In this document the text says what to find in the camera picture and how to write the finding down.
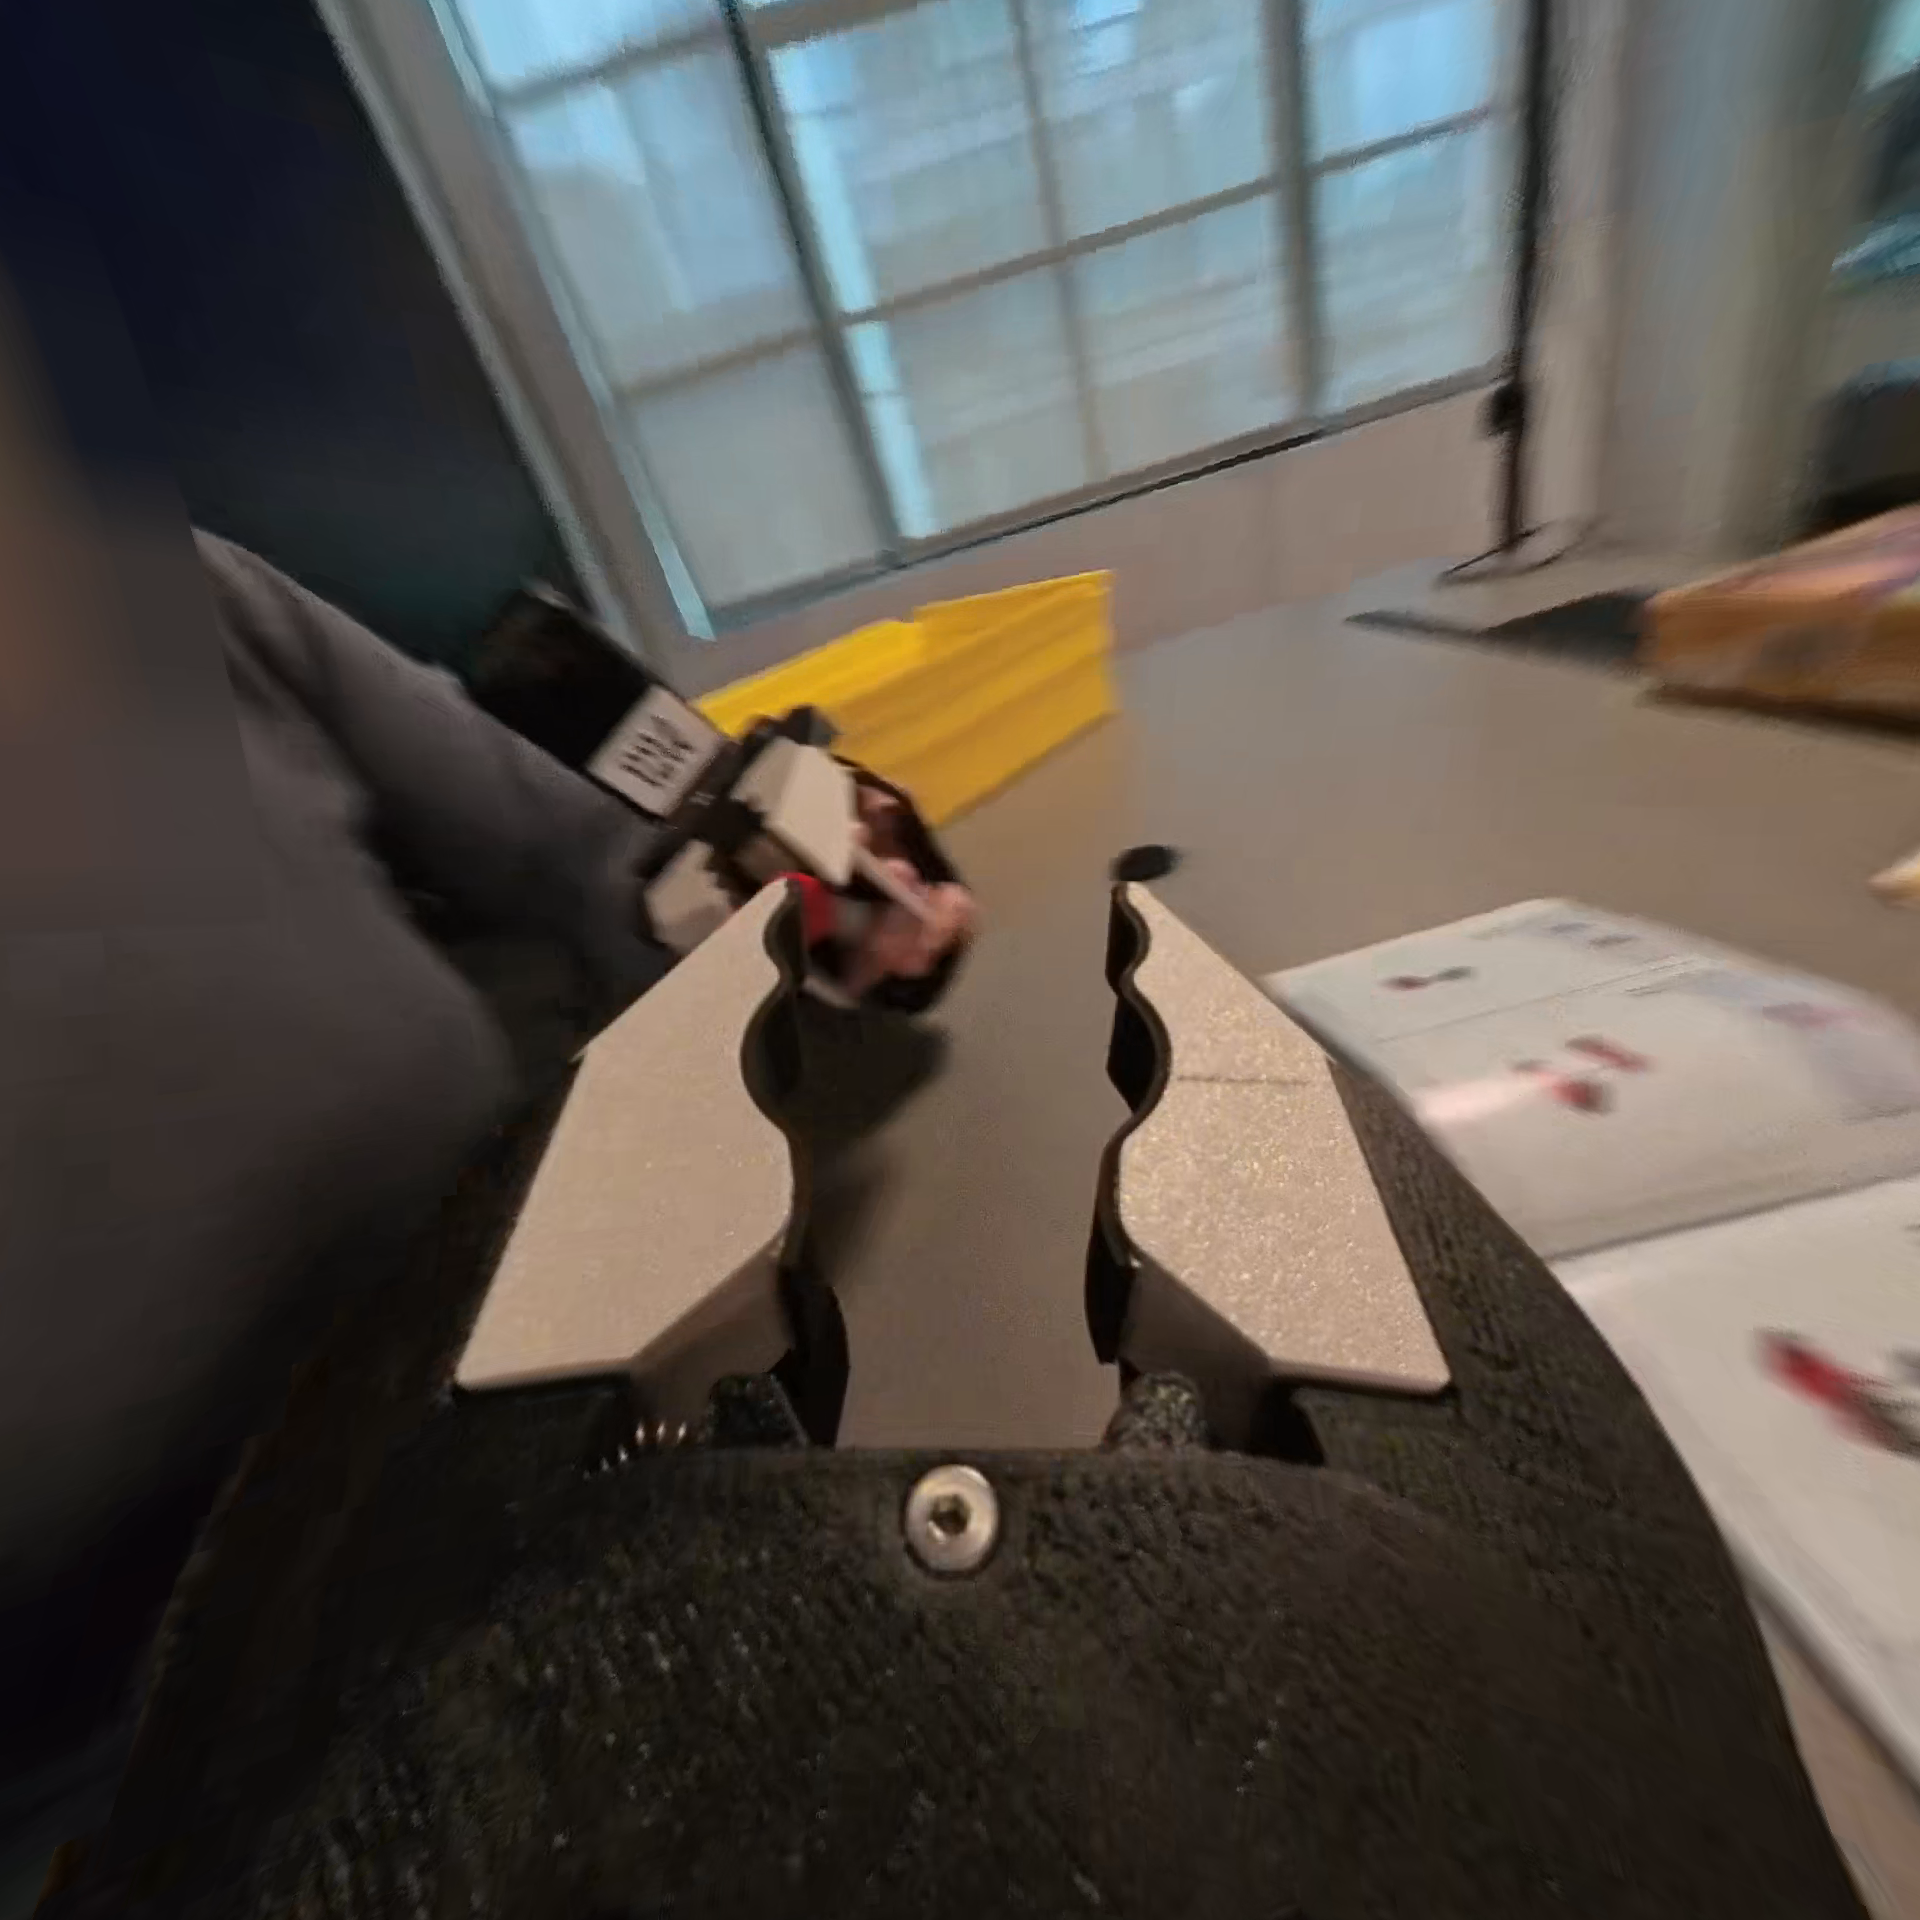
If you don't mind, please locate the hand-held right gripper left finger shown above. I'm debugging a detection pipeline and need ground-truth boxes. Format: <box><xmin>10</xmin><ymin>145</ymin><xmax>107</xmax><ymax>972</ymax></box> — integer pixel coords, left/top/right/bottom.
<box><xmin>453</xmin><ymin>885</ymin><xmax>824</xmax><ymax>1401</ymax></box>

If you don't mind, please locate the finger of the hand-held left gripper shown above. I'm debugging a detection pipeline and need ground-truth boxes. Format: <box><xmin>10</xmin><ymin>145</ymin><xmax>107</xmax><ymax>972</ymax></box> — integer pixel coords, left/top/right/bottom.
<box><xmin>733</xmin><ymin>742</ymin><xmax>936</xmax><ymax>920</ymax></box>

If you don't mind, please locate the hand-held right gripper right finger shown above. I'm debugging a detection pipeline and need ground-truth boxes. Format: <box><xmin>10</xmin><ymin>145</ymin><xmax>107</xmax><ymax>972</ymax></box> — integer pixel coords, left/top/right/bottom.
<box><xmin>1085</xmin><ymin>885</ymin><xmax>1453</xmax><ymax>1405</ymax></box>

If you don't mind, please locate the lego instruction booklet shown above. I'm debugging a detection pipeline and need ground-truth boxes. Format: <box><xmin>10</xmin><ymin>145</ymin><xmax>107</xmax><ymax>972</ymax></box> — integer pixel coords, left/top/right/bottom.
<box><xmin>1267</xmin><ymin>894</ymin><xmax>1920</xmax><ymax>1913</ymax></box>

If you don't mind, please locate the person's left forearm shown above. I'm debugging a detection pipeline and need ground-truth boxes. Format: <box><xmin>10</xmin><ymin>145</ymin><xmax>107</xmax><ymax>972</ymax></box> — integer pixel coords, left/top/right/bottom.
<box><xmin>196</xmin><ymin>534</ymin><xmax>710</xmax><ymax>1087</ymax></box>

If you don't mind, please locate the colourful lego box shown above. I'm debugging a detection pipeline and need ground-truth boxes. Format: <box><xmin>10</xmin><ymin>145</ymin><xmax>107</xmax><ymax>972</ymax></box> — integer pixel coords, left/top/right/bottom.
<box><xmin>1637</xmin><ymin>508</ymin><xmax>1920</xmax><ymax>742</ymax></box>

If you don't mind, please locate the person's left hand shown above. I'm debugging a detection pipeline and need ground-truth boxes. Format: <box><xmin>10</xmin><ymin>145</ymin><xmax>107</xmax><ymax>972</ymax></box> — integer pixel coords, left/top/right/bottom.
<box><xmin>836</xmin><ymin>794</ymin><xmax>976</xmax><ymax>992</ymax></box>

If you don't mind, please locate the yellow plastic bin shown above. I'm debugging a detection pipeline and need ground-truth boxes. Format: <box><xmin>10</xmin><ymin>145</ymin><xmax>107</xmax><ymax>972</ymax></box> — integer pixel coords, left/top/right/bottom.
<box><xmin>697</xmin><ymin>568</ymin><xmax>1123</xmax><ymax>840</ymax></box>

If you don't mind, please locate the large grid window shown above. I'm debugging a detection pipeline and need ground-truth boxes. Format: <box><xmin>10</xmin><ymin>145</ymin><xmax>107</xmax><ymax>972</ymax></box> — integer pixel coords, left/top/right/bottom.
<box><xmin>426</xmin><ymin>0</ymin><xmax>1544</xmax><ymax>606</ymax></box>

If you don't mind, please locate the black stand pole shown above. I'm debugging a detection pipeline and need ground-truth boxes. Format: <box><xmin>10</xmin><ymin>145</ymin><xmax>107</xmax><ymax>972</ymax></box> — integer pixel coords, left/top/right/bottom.
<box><xmin>1432</xmin><ymin>0</ymin><xmax>1590</xmax><ymax>594</ymax></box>

